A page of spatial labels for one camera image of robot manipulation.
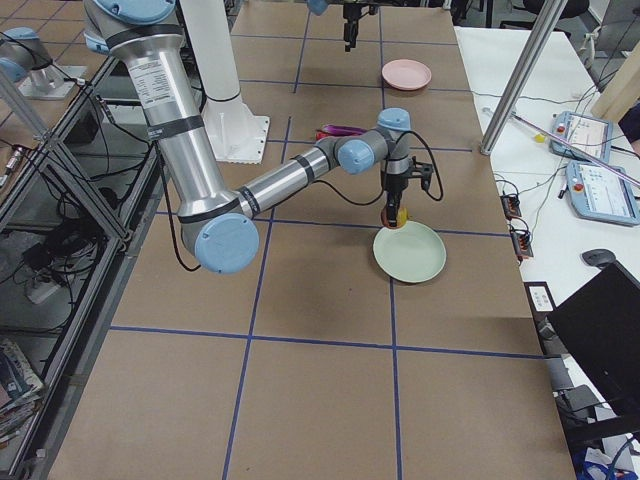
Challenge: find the pink rod with yellow ball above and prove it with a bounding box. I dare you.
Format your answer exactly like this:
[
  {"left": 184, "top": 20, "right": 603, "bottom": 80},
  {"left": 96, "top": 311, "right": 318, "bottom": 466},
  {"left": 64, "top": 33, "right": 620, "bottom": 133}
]
[{"left": 507, "top": 110, "right": 639, "bottom": 187}]

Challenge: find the black laptop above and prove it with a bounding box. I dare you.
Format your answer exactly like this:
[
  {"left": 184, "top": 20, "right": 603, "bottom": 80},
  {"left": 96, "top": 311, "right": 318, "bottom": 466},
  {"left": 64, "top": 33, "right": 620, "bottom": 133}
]
[{"left": 548, "top": 261, "right": 639, "bottom": 415}]

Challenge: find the teach pendant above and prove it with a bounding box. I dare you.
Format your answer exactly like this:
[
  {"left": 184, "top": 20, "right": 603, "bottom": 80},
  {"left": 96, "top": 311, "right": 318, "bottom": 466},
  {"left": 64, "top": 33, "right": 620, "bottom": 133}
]
[
  {"left": 552, "top": 111, "right": 613, "bottom": 163},
  {"left": 566, "top": 160, "right": 639, "bottom": 226}
]

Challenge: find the pink plate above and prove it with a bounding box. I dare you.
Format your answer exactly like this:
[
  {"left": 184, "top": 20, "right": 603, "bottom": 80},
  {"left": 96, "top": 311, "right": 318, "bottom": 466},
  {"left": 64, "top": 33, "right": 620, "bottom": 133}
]
[{"left": 381, "top": 59, "right": 432, "bottom": 91}]

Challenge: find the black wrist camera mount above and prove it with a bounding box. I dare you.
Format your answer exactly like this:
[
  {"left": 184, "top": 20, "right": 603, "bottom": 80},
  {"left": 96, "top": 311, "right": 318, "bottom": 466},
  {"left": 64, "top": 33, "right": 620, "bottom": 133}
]
[{"left": 407, "top": 160, "right": 434, "bottom": 192}]

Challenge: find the red yellow apple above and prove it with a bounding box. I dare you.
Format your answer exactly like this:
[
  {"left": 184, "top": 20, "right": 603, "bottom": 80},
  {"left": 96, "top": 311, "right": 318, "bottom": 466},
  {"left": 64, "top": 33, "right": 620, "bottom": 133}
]
[{"left": 380, "top": 208, "right": 391, "bottom": 228}]

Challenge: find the white label card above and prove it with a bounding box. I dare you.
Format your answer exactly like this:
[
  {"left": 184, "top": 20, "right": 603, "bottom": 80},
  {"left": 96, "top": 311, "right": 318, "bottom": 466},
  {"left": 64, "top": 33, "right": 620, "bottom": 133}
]
[{"left": 528, "top": 285, "right": 554, "bottom": 312}]

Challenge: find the red chili pepper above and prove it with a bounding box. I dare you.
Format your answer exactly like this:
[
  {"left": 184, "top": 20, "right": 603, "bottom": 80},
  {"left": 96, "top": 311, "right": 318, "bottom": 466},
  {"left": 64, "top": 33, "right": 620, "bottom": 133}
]
[{"left": 315, "top": 130, "right": 333, "bottom": 141}]

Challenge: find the light green plate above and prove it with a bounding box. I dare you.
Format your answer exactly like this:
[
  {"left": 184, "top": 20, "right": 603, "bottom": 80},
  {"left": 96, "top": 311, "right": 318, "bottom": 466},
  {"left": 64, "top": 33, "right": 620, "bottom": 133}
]
[{"left": 373, "top": 221, "right": 447, "bottom": 283}]

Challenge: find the lower teach pendant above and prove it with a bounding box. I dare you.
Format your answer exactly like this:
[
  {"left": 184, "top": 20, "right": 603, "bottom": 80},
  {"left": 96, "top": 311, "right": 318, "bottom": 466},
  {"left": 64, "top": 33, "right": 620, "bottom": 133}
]
[{"left": 566, "top": 160, "right": 639, "bottom": 226}]

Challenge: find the stack of magazines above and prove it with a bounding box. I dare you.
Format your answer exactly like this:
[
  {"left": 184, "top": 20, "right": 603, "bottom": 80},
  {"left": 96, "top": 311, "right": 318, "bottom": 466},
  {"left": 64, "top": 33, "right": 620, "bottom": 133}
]
[{"left": 1, "top": 337, "right": 45, "bottom": 448}]

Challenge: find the aluminium frame post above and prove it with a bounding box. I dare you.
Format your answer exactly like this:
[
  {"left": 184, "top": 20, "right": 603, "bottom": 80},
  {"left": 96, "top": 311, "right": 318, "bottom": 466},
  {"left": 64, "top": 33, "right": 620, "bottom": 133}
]
[{"left": 479, "top": 0, "right": 567, "bottom": 156}]

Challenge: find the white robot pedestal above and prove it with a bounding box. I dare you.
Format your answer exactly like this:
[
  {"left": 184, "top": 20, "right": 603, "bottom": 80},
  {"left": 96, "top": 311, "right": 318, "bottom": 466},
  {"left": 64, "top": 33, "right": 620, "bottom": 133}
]
[{"left": 180, "top": 0, "right": 270, "bottom": 164}]

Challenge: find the orange black connector box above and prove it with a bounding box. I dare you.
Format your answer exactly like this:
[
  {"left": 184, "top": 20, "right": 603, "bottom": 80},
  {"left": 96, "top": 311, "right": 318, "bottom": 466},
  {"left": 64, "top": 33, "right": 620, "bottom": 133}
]
[
  {"left": 510, "top": 229, "right": 534, "bottom": 261},
  {"left": 500, "top": 193, "right": 522, "bottom": 219}
]

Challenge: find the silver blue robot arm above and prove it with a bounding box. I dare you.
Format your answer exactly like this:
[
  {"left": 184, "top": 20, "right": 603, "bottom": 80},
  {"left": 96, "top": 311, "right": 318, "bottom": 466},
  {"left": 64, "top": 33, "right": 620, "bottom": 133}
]
[{"left": 84, "top": 1, "right": 410, "bottom": 274}]

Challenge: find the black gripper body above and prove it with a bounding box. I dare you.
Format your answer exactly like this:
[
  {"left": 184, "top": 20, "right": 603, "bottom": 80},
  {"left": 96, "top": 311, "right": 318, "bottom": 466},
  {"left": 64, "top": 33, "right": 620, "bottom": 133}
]
[
  {"left": 342, "top": 3, "right": 361, "bottom": 52},
  {"left": 381, "top": 170, "right": 410, "bottom": 206}
]

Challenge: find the lower orange black connector box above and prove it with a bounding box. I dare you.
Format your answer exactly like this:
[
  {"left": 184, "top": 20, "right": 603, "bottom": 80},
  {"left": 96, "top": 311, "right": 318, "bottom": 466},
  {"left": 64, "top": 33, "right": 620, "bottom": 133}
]
[{"left": 510, "top": 229, "right": 534, "bottom": 261}]

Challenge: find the yellow pink peach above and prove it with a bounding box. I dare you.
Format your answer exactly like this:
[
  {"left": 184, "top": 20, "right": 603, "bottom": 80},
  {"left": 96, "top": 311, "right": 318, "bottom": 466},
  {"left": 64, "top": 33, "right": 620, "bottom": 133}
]
[{"left": 396, "top": 207, "right": 408, "bottom": 228}]

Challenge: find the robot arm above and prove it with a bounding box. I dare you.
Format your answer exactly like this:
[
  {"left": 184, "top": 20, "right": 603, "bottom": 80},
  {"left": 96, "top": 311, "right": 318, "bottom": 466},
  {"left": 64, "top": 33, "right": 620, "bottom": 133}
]
[{"left": 306, "top": 0, "right": 380, "bottom": 52}]

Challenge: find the black computer mouse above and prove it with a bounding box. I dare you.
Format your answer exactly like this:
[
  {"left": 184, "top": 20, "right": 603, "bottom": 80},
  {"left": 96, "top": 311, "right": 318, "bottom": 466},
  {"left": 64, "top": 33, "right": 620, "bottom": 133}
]
[{"left": 581, "top": 248, "right": 616, "bottom": 269}]

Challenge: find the upper orange black connector box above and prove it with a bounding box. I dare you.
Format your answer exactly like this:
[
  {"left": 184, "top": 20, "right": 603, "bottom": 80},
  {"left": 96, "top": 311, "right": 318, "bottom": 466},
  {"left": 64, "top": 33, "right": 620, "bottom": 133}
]
[{"left": 500, "top": 193, "right": 522, "bottom": 219}]

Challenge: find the upper teach pendant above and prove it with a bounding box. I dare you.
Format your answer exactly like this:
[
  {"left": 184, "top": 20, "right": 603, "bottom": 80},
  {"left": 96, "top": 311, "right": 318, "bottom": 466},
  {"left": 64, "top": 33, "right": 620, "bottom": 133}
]
[{"left": 552, "top": 111, "right": 613, "bottom": 163}]

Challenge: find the purple eggplant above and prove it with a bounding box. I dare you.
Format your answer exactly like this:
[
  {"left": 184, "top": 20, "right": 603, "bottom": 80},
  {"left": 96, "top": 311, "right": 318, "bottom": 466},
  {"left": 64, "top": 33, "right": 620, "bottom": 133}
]
[{"left": 320, "top": 124, "right": 367, "bottom": 137}]

